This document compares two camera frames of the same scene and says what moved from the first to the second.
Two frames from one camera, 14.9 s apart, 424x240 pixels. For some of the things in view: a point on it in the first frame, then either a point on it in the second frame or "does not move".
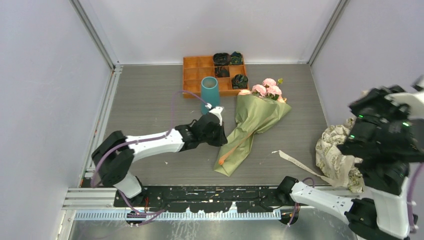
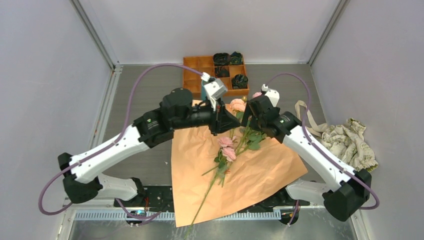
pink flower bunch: x=269 y=89 -> x=240 y=139
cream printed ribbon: x=326 y=179 -> x=319 y=128
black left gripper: x=221 y=139 -> x=222 y=121
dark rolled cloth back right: x=236 y=58 does not move
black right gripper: x=378 y=94 -> x=248 y=112
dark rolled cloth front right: x=239 y=81 does not move
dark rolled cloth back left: x=221 y=59 does not move
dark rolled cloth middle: x=221 y=72 does not move
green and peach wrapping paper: x=253 y=114 -> x=193 y=152
